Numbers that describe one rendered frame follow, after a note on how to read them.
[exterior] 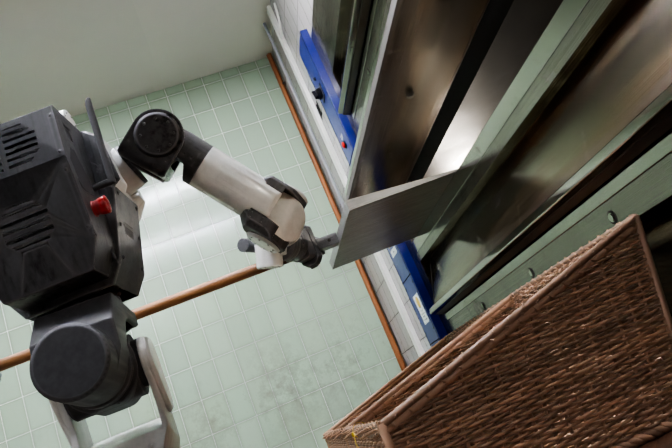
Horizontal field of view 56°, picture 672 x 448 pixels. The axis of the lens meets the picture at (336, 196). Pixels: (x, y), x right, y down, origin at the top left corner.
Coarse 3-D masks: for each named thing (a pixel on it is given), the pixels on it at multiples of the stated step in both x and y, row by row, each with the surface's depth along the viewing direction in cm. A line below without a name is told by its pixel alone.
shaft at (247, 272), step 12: (228, 276) 169; (240, 276) 170; (192, 288) 167; (204, 288) 168; (216, 288) 168; (168, 300) 166; (180, 300) 166; (144, 312) 164; (156, 312) 166; (0, 360) 157; (12, 360) 157; (24, 360) 158
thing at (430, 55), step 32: (416, 0) 118; (448, 0) 120; (480, 0) 123; (384, 32) 129; (416, 32) 128; (448, 32) 131; (384, 64) 136; (416, 64) 140; (448, 64) 143; (384, 96) 150; (416, 96) 154; (384, 128) 167; (416, 128) 172; (384, 160) 188; (416, 160) 194; (352, 192) 207
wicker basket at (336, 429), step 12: (468, 324) 174; (492, 324) 146; (456, 336) 186; (480, 336) 145; (432, 348) 196; (420, 360) 194; (408, 372) 192; (396, 384) 191; (372, 396) 189; (360, 408) 187; (348, 420) 186; (336, 432) 142; (336, 444) 160
